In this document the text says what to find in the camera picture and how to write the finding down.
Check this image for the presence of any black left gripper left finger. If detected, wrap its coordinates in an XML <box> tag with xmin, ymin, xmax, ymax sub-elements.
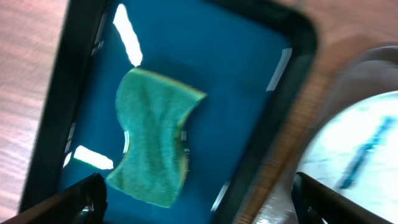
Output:
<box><xmin>2</xmin><ymin>173</ymin><xmax>108</xmax><ymax>224</ymax></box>

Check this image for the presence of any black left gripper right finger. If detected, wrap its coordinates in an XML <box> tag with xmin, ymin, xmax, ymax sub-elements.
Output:
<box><xmin>291</xmin><ymin>172</ymin><xmax>391</xmax><ymax>224</ymax></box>

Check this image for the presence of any white plate with blue smear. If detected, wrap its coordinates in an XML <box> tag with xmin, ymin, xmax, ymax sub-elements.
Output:
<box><xmin>297</xmin><ymin>91</ymin><xmax>397</xmax><ymax>223</ymax></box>

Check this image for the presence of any green scouring sponge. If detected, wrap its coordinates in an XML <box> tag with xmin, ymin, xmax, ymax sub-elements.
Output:
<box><xmin>106</xmin><ymin>68</ymin><xmax>206</xmax><ymax>208</ymax></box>

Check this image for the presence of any black tray with blue water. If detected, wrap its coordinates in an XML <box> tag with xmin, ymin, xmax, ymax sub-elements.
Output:
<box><xmin>19</xmin><ymin>0</ymin><xmax>317</xmax><ymax>223</ymax></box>

